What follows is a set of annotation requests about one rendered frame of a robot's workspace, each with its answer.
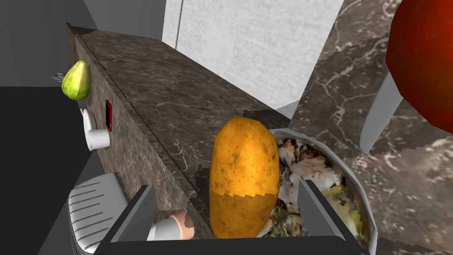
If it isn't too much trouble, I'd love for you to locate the red and black phone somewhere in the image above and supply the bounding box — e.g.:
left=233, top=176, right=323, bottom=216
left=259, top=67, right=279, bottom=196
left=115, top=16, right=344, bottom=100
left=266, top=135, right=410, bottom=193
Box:
left=105, top=99, right=113, bottom=132

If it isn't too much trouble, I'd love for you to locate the pale grey knife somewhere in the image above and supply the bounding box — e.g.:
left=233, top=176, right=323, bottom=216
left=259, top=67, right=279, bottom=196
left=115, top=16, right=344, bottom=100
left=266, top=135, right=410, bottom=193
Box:
left=359, top=70, right=404, bottom=155

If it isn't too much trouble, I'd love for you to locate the white bottle with pink cap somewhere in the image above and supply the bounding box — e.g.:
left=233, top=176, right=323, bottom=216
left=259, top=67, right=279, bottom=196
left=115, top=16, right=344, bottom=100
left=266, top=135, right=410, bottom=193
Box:
left=146, top=210, right=196, bottom=241

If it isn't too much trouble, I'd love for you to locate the pale grey ribbed appliance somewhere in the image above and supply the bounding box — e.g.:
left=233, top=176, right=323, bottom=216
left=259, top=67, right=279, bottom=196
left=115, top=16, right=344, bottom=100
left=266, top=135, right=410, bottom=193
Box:
left=67, top=172, right=130, bottom=255

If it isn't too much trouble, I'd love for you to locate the red apple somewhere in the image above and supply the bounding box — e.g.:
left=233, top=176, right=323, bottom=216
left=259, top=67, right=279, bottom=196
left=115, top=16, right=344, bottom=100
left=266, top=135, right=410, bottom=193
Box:
left=385, top=0, right=453, bottom=135

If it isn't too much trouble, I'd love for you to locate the yellow-brown potato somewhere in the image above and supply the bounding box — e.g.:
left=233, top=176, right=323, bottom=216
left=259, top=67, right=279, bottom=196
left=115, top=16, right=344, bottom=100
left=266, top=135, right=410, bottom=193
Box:
left=208, top=116, right=280, bottom=240

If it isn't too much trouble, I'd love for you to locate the grey bowl with food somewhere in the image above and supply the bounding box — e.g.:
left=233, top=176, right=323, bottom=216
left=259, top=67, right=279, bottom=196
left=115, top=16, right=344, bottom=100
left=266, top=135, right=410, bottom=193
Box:
left=257, top=127, right=379, bottom=255

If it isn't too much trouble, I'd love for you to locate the white mug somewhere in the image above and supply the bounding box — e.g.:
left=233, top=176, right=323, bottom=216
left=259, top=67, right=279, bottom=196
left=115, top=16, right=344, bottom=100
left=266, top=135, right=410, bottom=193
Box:
left=86, top=129, right=111, bottom=151

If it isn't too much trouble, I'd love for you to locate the white plate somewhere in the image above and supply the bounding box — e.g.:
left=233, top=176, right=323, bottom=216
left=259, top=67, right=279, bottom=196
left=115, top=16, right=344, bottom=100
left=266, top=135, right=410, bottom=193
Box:
left=81, top=108, right=97, bottom=141

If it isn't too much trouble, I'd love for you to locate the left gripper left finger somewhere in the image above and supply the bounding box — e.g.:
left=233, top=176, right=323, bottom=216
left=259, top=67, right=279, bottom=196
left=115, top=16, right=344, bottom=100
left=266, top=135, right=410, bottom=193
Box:
left=93, top=184, right=158, bottom=254

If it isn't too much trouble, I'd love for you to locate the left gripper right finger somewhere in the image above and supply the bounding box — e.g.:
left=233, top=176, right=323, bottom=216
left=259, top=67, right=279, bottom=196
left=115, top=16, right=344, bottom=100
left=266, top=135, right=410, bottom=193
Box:
left=297, top=179, right=347, bottom=239

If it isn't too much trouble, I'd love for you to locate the green pear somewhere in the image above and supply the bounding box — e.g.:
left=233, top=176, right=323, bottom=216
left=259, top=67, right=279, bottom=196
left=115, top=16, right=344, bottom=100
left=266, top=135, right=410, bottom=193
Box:
left=61, top=60, right=92, bottom=101

